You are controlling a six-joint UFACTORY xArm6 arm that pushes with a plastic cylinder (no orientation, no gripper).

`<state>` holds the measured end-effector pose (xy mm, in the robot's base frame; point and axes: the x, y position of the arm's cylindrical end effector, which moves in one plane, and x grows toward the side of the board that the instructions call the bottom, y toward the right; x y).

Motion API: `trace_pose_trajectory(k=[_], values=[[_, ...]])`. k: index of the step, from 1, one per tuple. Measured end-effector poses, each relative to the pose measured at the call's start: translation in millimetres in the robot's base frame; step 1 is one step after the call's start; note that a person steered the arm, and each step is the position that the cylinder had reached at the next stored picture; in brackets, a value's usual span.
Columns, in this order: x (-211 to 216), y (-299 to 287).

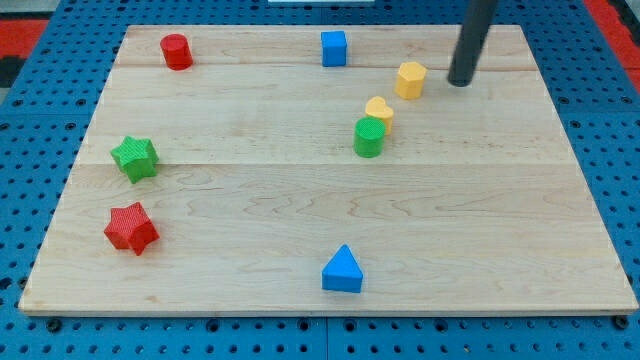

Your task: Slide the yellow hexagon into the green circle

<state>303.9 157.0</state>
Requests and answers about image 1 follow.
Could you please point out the yellow hexagon block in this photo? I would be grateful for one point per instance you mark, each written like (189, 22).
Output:
(410, 80)

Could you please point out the light wooden board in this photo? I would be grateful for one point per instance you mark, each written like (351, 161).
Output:
(475, 207)

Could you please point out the green cylinder block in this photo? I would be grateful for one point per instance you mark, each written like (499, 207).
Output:
(369, 135)

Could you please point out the yellow heart block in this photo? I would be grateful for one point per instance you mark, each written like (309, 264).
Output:
(377, 107)

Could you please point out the blue triangle block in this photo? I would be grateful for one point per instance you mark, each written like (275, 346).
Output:
(342, 273)

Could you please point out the blue cube block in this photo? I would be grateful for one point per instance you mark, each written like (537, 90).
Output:
(334, 48)

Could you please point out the green star block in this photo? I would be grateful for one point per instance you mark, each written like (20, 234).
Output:
(136, 158)

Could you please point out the red star block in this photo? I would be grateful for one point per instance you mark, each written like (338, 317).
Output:
(130, 228)

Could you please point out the red cylinder block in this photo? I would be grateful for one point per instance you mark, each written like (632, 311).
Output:
(176, 51)

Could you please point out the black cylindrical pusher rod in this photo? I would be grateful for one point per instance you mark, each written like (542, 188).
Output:
(472, 36)

